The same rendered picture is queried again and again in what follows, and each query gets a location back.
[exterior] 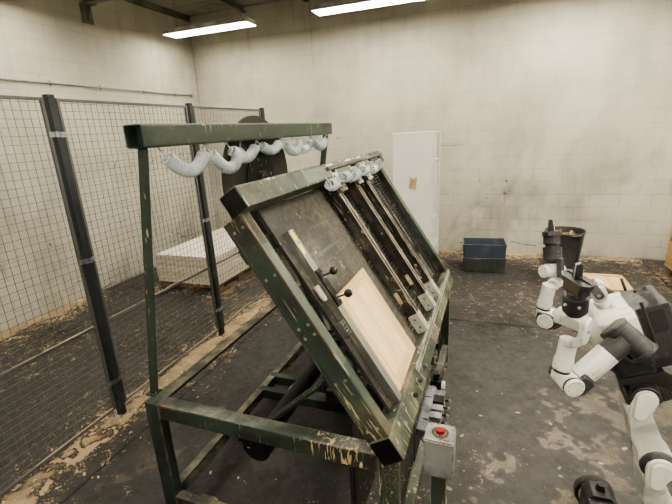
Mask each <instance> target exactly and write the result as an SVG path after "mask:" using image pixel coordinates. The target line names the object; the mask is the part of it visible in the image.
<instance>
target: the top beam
mask: <svg viewBox="0 0 672 504"><path fill-rule="evenodd" d="M376 153H379V151H375V152H371V153H367V154H363V155H359V156H360V157H365V156H369V155H372V154H376ZM344 160H346V159H343V160H339V161H334V162H330V163H332V164H333V165H335V164H338V163H342V162H345V161H344ZM330 163H326V164H330ZM326 164H322V165H318V166H314V167H310V168H306V169H302V170H298V171H294V172H290V173H285V174H281V175H277V176H273V177H269V178H265V179H261V180H257V181H253V182H249V183H245V184H241V185H236V186H234V187H233V188H231V189H230V190H229V191H228V192H227V193H225V194H224V195H223V196H222V197H221V198H220V201H221V203H222V204H223V206H224V207H225V209H226V210H227V212H228V213H229V215H230V216H231V217H232V218H233V219H234V218H236V217H237V216H238V215H239V214H241V213H242V212H244V211H247V210H248V211H249V213H250V212H253V211H256V210H258V209H261V208H264V207H267V206H269V205H272V204H275V203H277V202H280V201H283V200H286V199H288V198H291V197H294V196H296V195H299V194H302V193H305V192H307V191H310V190H313V189H315V188H318V187H321V186H324V184H325V182H326V181H327V180H326V178H325V177H327V179H331V178H333V177H332V175H331V174H330V172H329V171H326V170H325V168H326V166H325V165H326ZM336 170H337V172H338V173H339V172H340V173H341V172H344V171H349V167H348V166H344V167H341V168H338V169H336Z"/></svg>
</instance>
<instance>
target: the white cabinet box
mask: <svg viewBox="0 0 672 504"><path fill-rule="evenodd" d="M440 135H441V131H423V132H402V133H393V134H392V143H393V185H394V187H395V188H396V190H397V191H398V193H399V195H400V196H401V198H402V199H403V201H404V202H405V204H406V205H407V207H408V209H409V210H410V212H411V213H412V215H413V216H414V218H415V220H416V221H417V223H418V224H419V226H420V227H421V229H422V230H423V232H424V234H425V235H426V237H427V238H428V240H429V241H430V243H431V244H432V246H433V248H434V249H435V251H436V252H437V254H438V237H439V186H440Z"/></svg>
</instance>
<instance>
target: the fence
mask: <svg viewBox="0 0 672 504"><path fill-rule="evenodd" d="M292 231H293V232H294V230H293V229H291V230H289V231H287V232H286V233H284V234H283V235H282V237H283V238H284V240H285V241H286V243H287V244H288V246H289V247H290V249H291V250H292V252H293V253H294V255H295V256H296V258H297V259H298V261H299V262H300V264H301V265H302V267H303V268H304V270H305V271H306V273H307V274H308V276H309V278H310V279H311V281H312V282H313V284H314V285H315V286H316V285H319V286H320V288H321V289H322V291H323V292H324V294H325V295H326V297H327V300H326V301H325V302H326V303H327V305H328V306H329V308H330V309H331V311H332V312H333V314H334V315H335V317H336V318H337V320H338V321H341V320H343V319H344V321H345V322H346V324H347V326H348V327H349V329H350V330H351V333H350V334H349V338H350V340H351V341H352V343H353V344H354V346H355V347H356V349H357V350H358V352H359V353H360V355H361V356H362V358H363V359H364V361H365V362H366V364H367V365H368V367H369V368H370V370H371V371H372V373H373V374H374V376H375V377H376V379H377V380H378V382H379V383H380V385H381V386H382V388H383V389H384V391H385V392H386V394H387V395H388V397H389V399H390V400H391V402H392V403H393V404H394V403H396V402H399V401H400V399H401V396H402V394H401V393H400V391H399V390H398V388H397V387H396V385H395V384H394V382H393V381H392V379H391V378H390V376H389V374H388V373H387V371H386V370H385V368H384V367H383V365H382V364H381V362H380V361H379V359H378V358H377V356H376V355H375V353H374V352H373V350H372V349H371V347H370V346H369V344H368V343H367V341H366V340H365V338H364V337H363V335H362V334H361V332H360V330H359V329H358V327H357V326H356V324H355V323H354V321H353V320H352V318H351V317H350V315H349V314H348V312H347V311H346V309H345V308H344V306H343V305H342V304H341V305H340V306H339V307H338V306H337V305H336V303H335V302H334V300H333V299H332V297H331V296H330V294H329V293H328V291H327V290H326V288H325V287H324V285H323V284H322V282H321V281H320V279H319V278H318V276H317V275H316V273H315V270H317V269H318V267H317V265H316V264H315V262H314V261H313V259H312V258H311V256H310V255H309V253H308V252H307V250H306V249H305V247H304V245H303V244H302V242H301V241H300V239H299V238H298V236H297V235H296V233H295V232H294V234H295V235H296V237H297V238H298V241H295V240H294V238H293V237H292V235H291V234H290V232H292ZM300 244H301V245H302V246H303V248H304V249H305V251H306V252H307V253H306V254H304V253H303V252H302V250H301V249H300V247H299V246H298V245H300Z"/></svg>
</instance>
